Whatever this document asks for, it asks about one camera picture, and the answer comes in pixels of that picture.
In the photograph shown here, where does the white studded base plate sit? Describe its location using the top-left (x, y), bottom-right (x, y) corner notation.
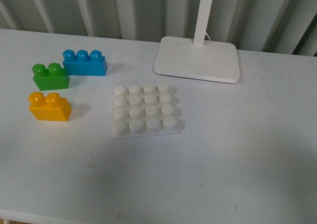
top-left (111, 82), bottom-right (180, 139)

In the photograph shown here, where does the yellow two-stud block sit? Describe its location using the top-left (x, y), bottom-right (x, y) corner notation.
top-left (28, 92), bottom-right (72, 121)

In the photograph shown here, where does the blue three-stud block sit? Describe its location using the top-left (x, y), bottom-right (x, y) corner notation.
top-left (62, 50), bottom-right (107, 76)

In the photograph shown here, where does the green two-stud block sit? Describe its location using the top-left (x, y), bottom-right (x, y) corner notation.
top-left (32, 62), bottom-right (70, 91)

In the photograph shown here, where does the white desk lamp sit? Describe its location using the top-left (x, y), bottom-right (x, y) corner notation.
top-left (153, 0), bottom-right (240, 84)

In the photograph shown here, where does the grey pleated curtain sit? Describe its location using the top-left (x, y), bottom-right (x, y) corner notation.
top-left (0, 0), bottom-right (317, 56)

